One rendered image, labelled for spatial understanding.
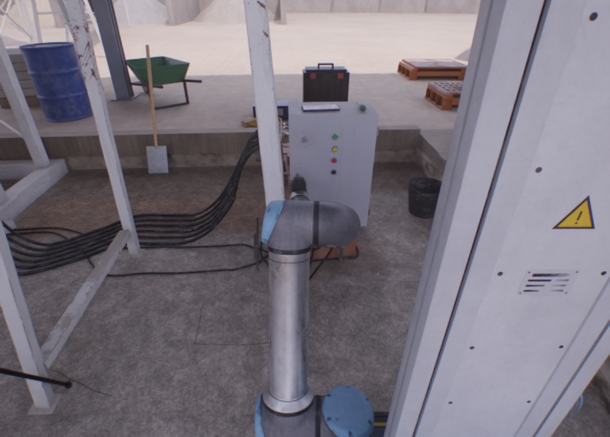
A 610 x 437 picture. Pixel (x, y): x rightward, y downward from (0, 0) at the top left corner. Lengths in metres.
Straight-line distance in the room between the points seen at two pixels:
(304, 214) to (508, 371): 0.53
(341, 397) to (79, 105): 4.94
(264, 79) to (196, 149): 3.02
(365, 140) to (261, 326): 1.26
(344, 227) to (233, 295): 1.64
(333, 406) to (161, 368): 1.26
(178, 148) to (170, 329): 2.42
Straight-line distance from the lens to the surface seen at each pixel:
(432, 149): 3.98
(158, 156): 4.26
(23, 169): 4.86
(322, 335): 2.20
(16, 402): 2.43
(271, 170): 1.32
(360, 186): 1.78
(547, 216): 0.56
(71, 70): 5.42
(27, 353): 2.10
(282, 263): 0.92
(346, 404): 1.16
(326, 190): 1.77
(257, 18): 1.28
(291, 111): 1.68
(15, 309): 1.96
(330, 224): 0.89
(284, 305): 0.96
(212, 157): 4.23
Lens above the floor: 1.71
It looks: 31 degrees down
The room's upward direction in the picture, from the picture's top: straight up
